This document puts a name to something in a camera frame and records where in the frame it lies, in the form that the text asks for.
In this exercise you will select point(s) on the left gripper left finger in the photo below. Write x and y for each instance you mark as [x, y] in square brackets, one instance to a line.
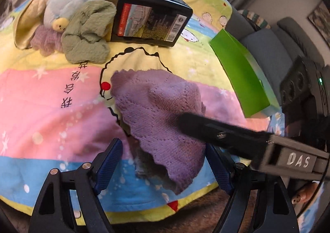
[53, 211]

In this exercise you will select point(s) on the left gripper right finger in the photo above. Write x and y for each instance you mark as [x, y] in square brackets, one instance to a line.
[273, 210]

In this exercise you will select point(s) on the purple knitted cloth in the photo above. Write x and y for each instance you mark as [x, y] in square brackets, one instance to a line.
[149, 103]

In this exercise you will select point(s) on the green cardboard box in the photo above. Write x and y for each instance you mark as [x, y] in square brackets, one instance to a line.
[251, 86]

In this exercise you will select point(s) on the colourful cartoon bed sheet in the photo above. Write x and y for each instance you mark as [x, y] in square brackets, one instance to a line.
[55, 114]

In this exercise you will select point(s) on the grey sofa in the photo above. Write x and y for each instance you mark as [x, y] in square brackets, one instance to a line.
[276, 32]

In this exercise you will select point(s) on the pink knitted cloth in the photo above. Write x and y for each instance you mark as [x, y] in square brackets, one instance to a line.
[46, 41]

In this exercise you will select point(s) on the green fluffy towel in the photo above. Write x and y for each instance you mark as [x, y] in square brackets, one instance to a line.
[84, 37]

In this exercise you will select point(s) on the black gold tin box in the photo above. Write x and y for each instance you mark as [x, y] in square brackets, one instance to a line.
[153, 22]

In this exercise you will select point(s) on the cream yellow towel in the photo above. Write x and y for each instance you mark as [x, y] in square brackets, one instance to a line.
[28, 20]

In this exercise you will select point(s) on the light blue plush toy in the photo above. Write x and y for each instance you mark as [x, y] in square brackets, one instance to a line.
[58, 13]

